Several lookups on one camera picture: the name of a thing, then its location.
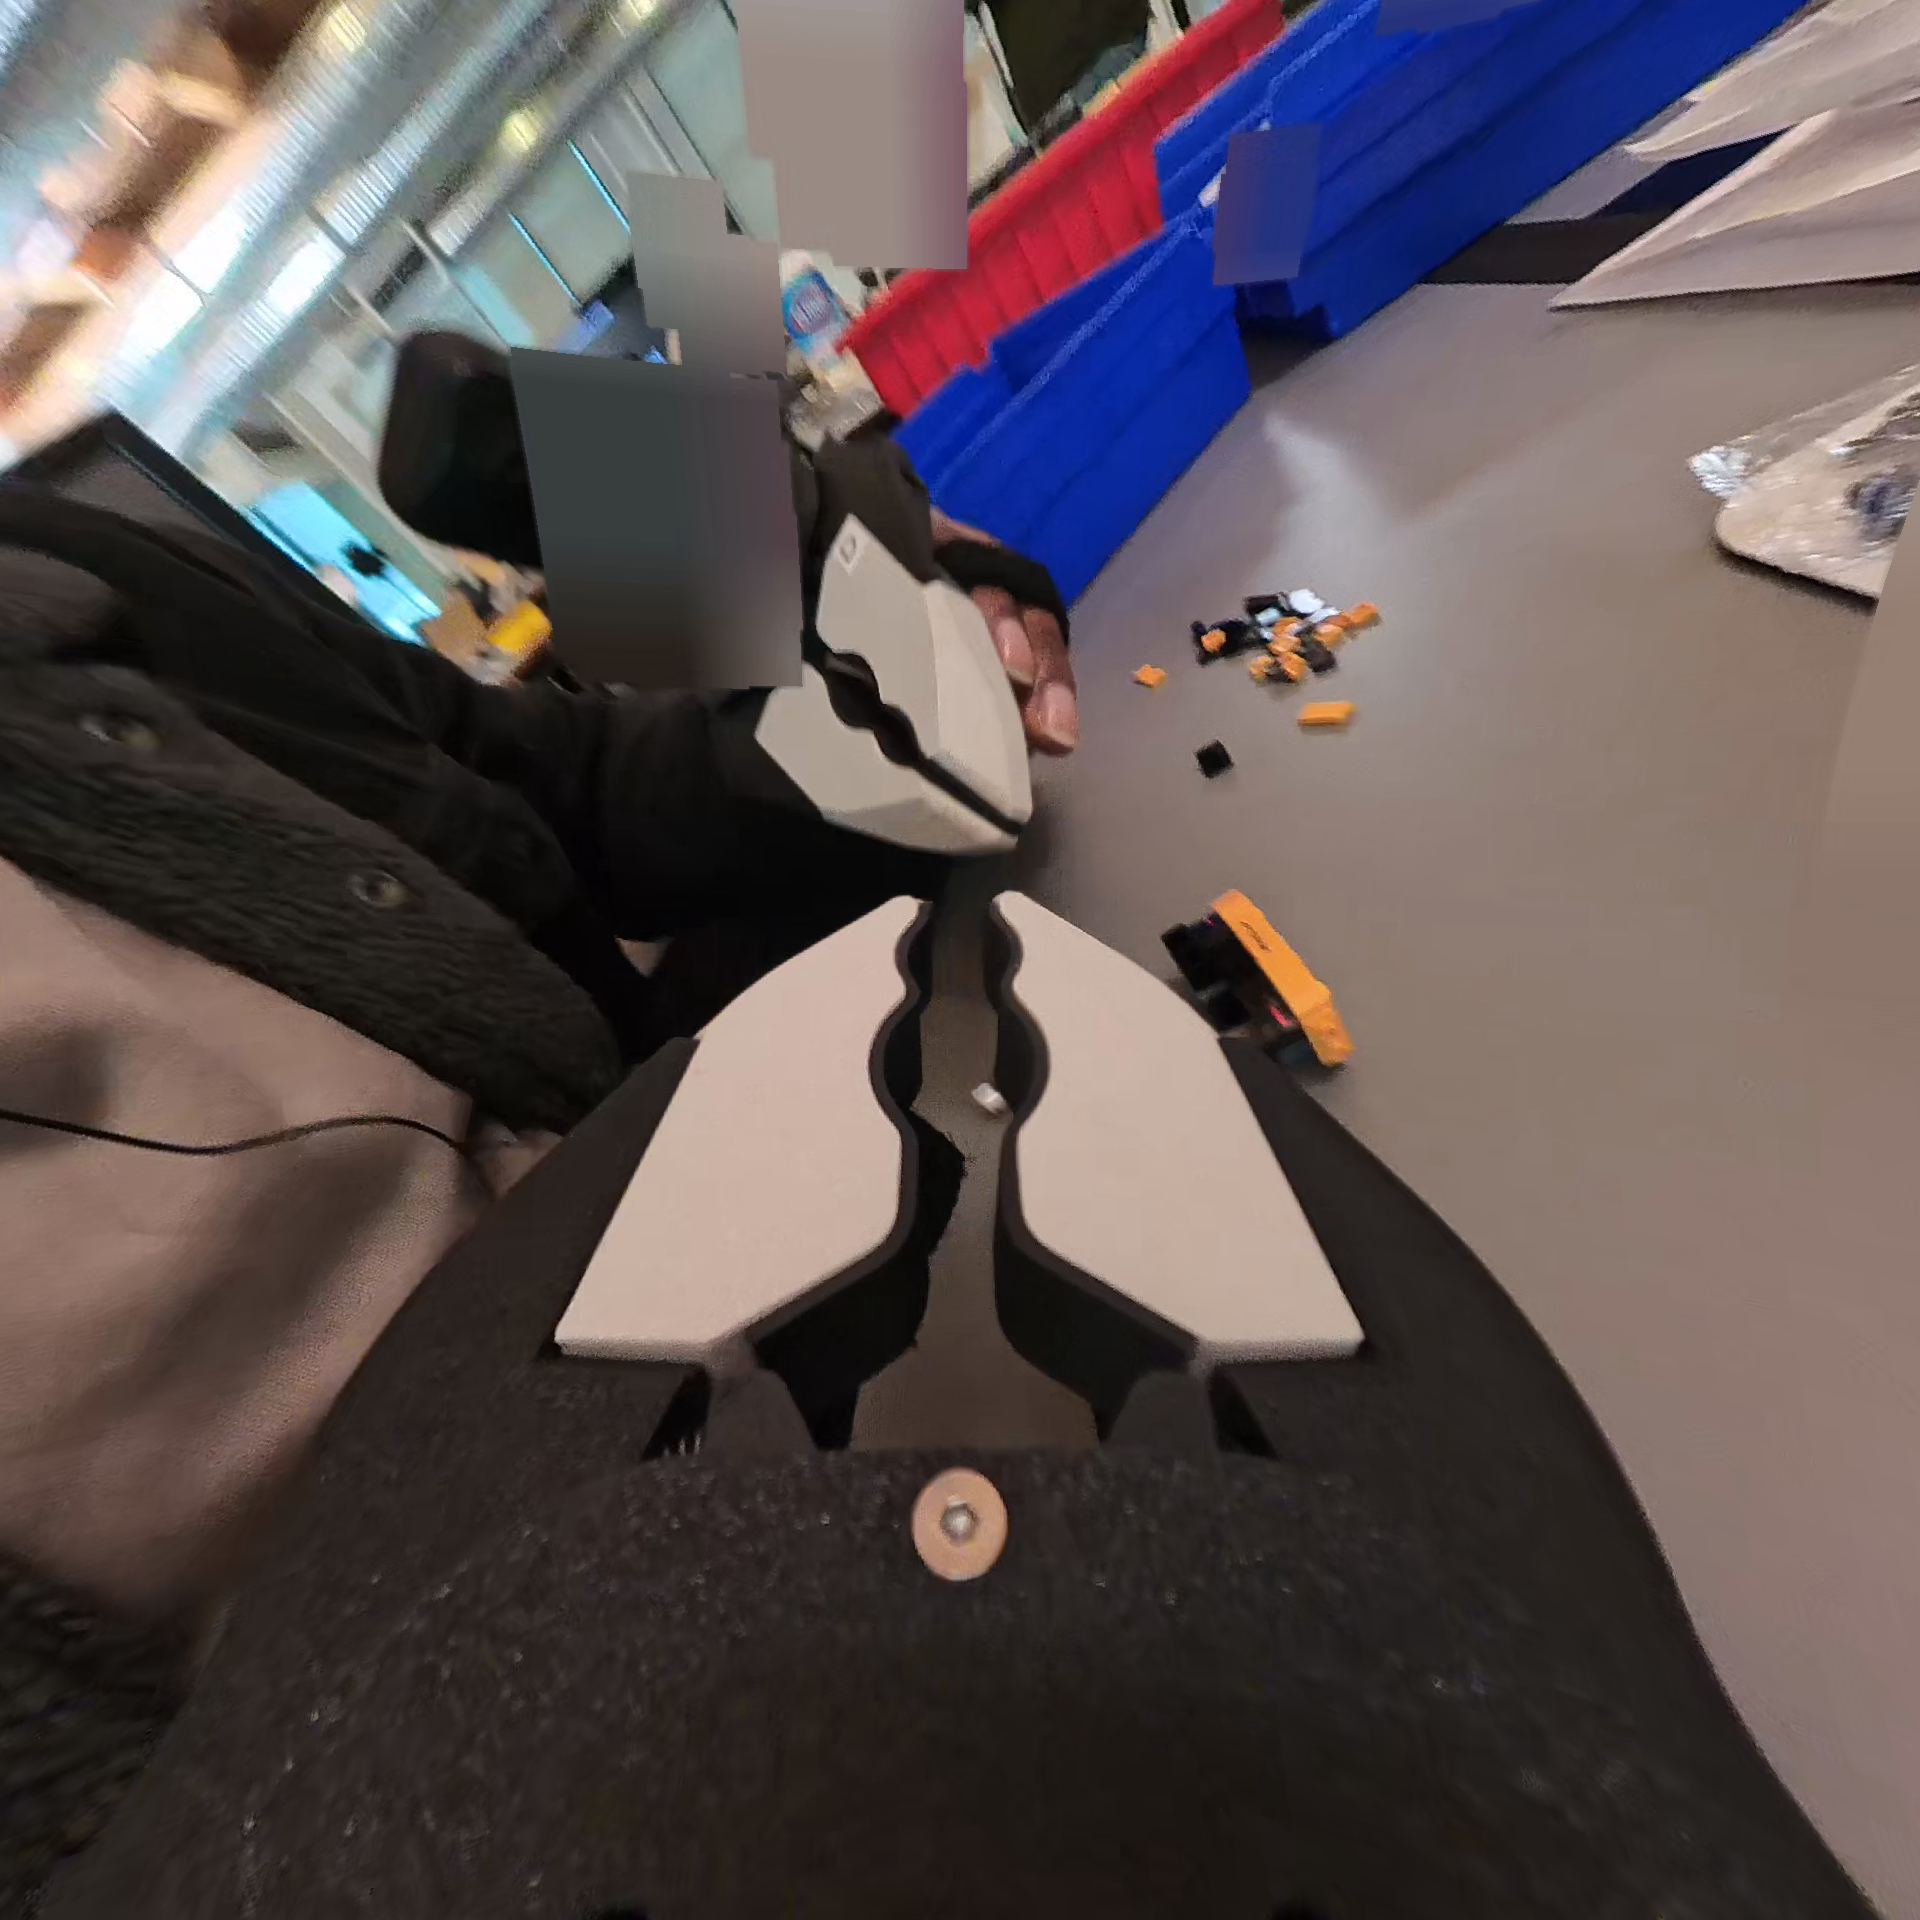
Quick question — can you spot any pile of small lego pieces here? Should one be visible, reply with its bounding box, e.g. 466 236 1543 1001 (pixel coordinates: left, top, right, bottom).
1193 589 1387 684

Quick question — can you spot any white rounded board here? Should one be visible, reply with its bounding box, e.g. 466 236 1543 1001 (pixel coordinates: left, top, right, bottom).
1710 434 1920 601

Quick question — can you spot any black office chair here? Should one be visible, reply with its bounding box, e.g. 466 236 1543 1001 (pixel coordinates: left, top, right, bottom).
377 327 549 570

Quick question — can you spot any blue plastic bin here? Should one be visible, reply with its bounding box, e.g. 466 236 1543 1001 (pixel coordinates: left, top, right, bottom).
1156 0 1810 340
901 254 1256 601

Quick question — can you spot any person's left forearm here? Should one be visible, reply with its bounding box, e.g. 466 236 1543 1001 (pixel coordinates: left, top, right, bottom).
420 660 964 963

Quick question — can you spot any person's beige shirt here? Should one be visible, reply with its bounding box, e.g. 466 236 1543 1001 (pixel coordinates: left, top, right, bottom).
0 854 497 1604

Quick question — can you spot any person's left hand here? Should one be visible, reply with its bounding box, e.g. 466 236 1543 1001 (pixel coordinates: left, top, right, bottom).
967 591 1084 757

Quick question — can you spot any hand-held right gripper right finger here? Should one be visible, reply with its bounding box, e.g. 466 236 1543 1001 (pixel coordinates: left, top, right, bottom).
986 891 1367 1433

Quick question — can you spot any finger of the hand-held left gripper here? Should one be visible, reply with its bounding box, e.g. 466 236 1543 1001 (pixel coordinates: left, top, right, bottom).
819 513 1041 826
753 661 1019 859

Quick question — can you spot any red plastic bin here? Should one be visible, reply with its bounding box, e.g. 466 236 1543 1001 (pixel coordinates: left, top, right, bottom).
846 0 1293 413

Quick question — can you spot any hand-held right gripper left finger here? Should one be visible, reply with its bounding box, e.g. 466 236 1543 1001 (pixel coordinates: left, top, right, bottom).
556 894 967 1441

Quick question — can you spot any thin black necklace cord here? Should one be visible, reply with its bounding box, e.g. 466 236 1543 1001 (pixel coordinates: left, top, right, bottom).
0 1104 466 1159

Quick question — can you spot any orange black lego car section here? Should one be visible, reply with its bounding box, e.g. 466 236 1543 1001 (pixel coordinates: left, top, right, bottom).
1160 887 1357 1070

